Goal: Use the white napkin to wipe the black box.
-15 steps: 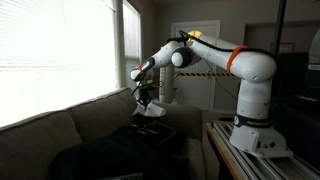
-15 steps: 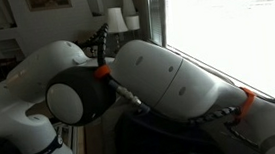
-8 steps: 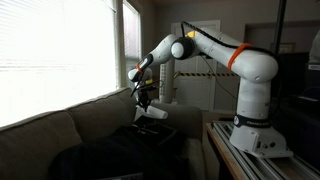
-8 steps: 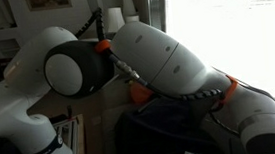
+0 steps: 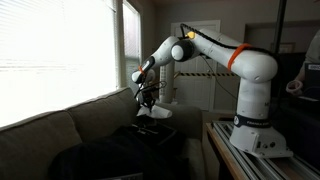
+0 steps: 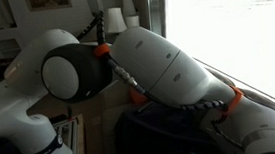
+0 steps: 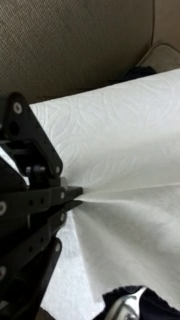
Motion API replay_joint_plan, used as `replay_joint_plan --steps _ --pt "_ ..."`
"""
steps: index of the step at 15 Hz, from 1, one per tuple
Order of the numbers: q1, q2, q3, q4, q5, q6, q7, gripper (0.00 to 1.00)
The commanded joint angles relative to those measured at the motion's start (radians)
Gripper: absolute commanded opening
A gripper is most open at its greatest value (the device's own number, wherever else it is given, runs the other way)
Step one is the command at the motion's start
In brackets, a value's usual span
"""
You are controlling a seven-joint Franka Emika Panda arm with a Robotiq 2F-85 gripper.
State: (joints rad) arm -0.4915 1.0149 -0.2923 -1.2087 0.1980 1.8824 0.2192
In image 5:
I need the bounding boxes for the aluminium rail base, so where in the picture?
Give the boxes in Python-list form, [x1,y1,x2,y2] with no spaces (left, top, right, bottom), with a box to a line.
[211,120,320,180]

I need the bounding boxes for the black box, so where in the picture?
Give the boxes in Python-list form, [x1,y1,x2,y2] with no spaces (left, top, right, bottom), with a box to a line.
[49,131,174,180]

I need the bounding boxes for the beige fabric couch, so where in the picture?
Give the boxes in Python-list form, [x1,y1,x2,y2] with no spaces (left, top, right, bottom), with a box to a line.
[0,87,206,180]

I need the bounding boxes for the black case with white label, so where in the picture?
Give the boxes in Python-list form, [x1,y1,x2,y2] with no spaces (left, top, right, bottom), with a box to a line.
[301,62,320,101]

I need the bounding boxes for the person's hand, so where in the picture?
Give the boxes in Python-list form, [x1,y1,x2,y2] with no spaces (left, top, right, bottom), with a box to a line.
[285,79,304,97]

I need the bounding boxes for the black vertical pole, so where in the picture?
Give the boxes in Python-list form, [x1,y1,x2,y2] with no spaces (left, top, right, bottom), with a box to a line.
[270,0,288,101]

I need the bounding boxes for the person in white shirt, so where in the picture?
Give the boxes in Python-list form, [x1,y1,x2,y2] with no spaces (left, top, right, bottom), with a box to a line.
[294,29,320,84]

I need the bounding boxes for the thin black hanging cable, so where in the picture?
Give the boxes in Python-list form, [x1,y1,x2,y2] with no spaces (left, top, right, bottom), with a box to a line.
[199,56,238,100]

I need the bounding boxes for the thin silver metal rod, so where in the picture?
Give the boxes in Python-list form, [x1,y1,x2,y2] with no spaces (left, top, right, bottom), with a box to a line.
[133,124,160,135]

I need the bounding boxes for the white paper napkin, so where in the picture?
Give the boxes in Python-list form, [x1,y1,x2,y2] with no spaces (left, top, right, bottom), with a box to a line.
[136,104,173,120]

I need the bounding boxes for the black bag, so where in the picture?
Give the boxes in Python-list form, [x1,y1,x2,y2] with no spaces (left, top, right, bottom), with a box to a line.
[133,116,189,180]

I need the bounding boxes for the black and yellow caution tape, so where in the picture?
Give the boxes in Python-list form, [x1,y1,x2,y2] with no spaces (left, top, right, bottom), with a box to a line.
[173,71,239,78]

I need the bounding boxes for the narrow window with blind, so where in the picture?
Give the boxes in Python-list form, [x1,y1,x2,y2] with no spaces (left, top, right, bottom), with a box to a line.
[122,2,141,96]

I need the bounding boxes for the large white window blind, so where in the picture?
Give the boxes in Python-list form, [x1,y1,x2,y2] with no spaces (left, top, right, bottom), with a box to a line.
[0,0,118,128]

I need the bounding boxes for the white tower fan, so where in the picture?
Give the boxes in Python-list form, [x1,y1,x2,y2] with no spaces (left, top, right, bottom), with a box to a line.
[159,62,176,104]

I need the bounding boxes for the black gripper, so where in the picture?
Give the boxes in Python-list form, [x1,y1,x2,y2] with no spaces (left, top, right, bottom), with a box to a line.
[138,90,157,113]

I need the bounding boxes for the white door with arched window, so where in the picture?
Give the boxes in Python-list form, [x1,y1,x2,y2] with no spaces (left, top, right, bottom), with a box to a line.
[170,19,221,111]

